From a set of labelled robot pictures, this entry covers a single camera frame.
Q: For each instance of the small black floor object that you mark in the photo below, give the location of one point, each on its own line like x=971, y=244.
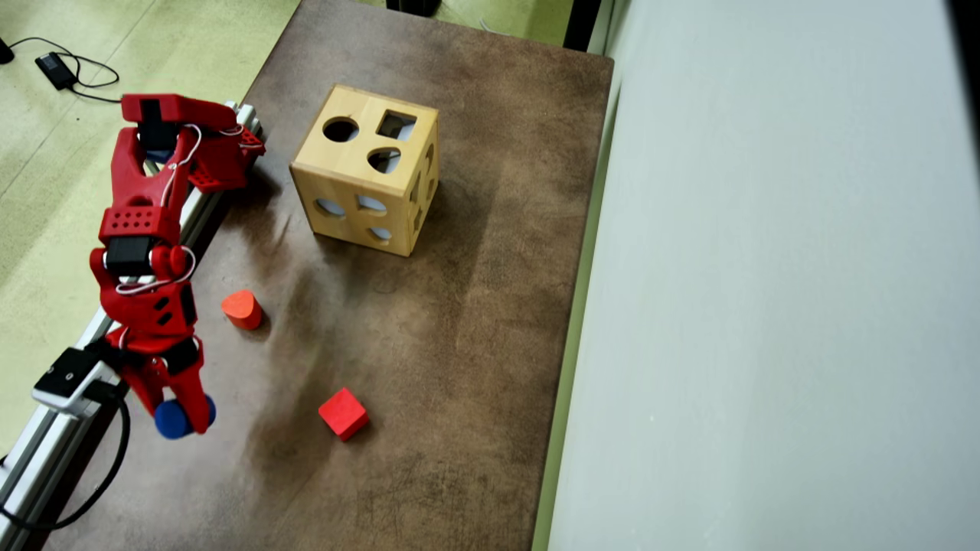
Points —
x=5, y=52

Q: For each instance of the red robot arm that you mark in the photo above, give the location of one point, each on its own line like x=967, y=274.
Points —
x=142, y=184

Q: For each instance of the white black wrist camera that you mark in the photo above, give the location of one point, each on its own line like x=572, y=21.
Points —
x=65, y=379

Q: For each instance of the orange red rounded block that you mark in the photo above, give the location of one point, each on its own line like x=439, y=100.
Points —
x=241, y=310

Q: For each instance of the black power adapter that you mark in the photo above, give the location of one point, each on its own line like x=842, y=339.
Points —
x=56, y=69

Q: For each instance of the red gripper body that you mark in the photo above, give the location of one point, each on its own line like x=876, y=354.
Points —
x=162, y=370

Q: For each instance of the dark vertical post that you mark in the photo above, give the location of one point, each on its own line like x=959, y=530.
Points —
x=582, y=23

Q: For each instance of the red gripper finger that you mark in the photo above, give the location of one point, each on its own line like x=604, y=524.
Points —
x=147, y=386
x=193, y=398

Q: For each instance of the black object at table end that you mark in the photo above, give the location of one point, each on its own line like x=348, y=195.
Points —
x=413, y=6

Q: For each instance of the blue cylinder block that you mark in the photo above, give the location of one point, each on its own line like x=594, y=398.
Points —
x=170, y=421

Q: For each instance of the red cube block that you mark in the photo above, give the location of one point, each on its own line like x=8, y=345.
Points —
x=343, y=413

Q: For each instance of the aluminium profile rail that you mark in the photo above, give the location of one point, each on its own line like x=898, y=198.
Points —
x=38, y=451

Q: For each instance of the wooden shape sorter box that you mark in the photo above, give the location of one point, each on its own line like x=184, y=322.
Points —
x=360, y=184

